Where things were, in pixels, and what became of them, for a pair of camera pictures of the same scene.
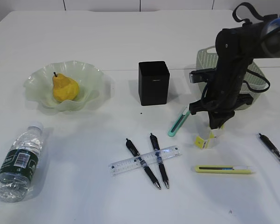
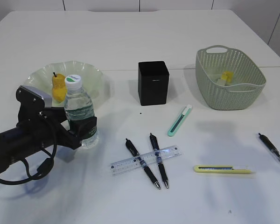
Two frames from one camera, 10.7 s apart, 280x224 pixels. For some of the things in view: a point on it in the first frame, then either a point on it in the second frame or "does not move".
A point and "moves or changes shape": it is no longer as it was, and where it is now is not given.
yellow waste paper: x=201 y=143 moves or changes shape
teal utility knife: x=178 y=124 does not move
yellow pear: x=63 y=88 does not move
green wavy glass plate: x=91 y=80 does not move
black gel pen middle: x=157 y=150 does not move
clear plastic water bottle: x=11 y=183 to x=78 y=105
